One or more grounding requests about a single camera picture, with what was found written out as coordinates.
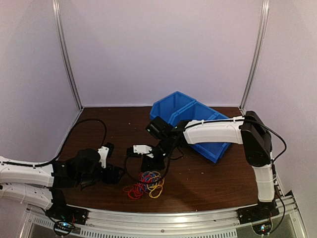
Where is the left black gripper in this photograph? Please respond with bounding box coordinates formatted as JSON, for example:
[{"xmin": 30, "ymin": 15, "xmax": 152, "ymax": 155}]
[{"xmin": 77, "ymin": 163, "xmax": 126, "ymax": 185}]

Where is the red cable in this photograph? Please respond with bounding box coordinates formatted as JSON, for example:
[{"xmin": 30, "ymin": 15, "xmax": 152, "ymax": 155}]
[{"xmin": 123, "ymin": 171, "xmax": 164, "ymax": 200}]

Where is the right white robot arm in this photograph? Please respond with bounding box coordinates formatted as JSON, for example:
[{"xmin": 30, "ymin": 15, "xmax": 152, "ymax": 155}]
[{"xmin": 133, "ymin": 111, "xmax": 275, "ymax": 219}]

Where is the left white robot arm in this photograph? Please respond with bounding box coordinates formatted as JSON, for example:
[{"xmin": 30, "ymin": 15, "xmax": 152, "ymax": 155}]
[{"xmin": 0, "ymin": 143, "xmax": 124, "ymax": 222}]

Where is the blue bin far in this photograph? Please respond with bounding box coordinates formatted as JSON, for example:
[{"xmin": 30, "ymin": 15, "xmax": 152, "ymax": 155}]
[{"xmin": 150, "ymin": 91, "xmax": 196, "ymax": 126}]

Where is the blue bin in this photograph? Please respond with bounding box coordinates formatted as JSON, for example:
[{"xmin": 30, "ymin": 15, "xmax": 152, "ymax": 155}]
[
  {"xmin": 150, "ymin": 91, "xmax": 196, "ymax": 126},
  {"xmin": 191, "ymin": 111, "xmax": 231, "ymax": 163},
  {"xmin": 168, "ymin": 102, "xmax": 219, "ymax": 126}
]

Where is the blue bin near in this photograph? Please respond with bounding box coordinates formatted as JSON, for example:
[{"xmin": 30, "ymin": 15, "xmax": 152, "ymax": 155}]
[{"xmin": 191, "ymin": 111, "xmax": 231, "ymax": 163}]

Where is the blue bin middle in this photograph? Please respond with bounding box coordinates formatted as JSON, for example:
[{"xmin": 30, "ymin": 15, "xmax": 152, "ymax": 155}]
[{"xmin": 168, "ymin": 102, "xmax": 219, "ymax": 126}]

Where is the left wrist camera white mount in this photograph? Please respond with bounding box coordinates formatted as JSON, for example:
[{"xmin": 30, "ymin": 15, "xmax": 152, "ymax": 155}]
[{"xmin": 98, "ymin": 146, "xmax": 109, "ymax": 169}]

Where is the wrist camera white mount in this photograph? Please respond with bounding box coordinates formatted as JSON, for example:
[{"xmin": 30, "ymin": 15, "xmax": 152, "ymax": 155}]
[
  {"xmin": 126, "ymin": 145, "xmax": 154, "ymax": 158},
  {"xmin": 98, "ymin": 146, "xmax": 109, "ymax": 169}
]

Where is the blue cable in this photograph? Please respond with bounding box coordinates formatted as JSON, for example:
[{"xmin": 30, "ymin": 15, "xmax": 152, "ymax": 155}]
[{"xmin": 138, "ymin": 170, "xmax": 163, "ymax": 191}]

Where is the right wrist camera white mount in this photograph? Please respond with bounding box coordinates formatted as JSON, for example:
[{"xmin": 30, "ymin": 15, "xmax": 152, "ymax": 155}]
[{"xmin": 126, "ymin": 145, "xmax": 154, "ymax": 158}]

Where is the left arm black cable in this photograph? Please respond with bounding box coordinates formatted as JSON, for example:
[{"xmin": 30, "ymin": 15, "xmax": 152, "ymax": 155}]
[{"xmin": 47, "ymin": 119, "xmax": 107, "ymax": 166}]

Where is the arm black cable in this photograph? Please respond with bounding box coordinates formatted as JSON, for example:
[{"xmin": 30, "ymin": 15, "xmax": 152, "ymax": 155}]
[
  {"xmin": 123, "ymin": 116, "xmax": 288, "ymax": 221},
  {"xmin": 47, "ymin": 119, "xmax": 107, "ymax": 166}
]

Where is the front aluminium rail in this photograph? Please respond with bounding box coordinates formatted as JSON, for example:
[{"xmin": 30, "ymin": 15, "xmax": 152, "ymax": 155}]
[{"xmin": 18, "ymin": 195, "xmax": 308, "ymax": 238}]

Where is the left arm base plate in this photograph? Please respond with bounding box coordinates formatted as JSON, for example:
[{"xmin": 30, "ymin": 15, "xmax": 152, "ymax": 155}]
[{"xmin": 46, "ymin": 205, "xmax": 89, "ymax": 225}]

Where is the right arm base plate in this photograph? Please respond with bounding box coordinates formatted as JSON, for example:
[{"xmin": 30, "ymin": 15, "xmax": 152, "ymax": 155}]
[{"xmin": 237, "ymin": 203, "xmax": 279, "ymax": 225}]

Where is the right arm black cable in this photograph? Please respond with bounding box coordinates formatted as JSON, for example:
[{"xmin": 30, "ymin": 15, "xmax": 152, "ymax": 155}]
[{"xmin": 123, "ymin": 116, "xmax": 288, "ymax": 221}]

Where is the right aluminium frame post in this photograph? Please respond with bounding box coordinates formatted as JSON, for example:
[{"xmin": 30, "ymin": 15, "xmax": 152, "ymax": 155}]
[{"xmin": 239, "ymin": 0, "xmax": 270, "ymax": 115}]

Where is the aluminium frame post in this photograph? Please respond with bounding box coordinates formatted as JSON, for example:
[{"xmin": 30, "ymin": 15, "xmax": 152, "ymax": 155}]
[
  {"xmin": 239, "ymin": 0, "xmax": 270, "ymax": 115},
  {"xmin": 52, "ymin": 0, "xmax": 83, "ymax": 111}
]

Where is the left aluminium frame post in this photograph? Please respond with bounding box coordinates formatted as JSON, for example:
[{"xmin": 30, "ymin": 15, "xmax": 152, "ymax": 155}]
[{"xmin": 52, "ymin": 0, "xmax": 83, "ymax": 111}]

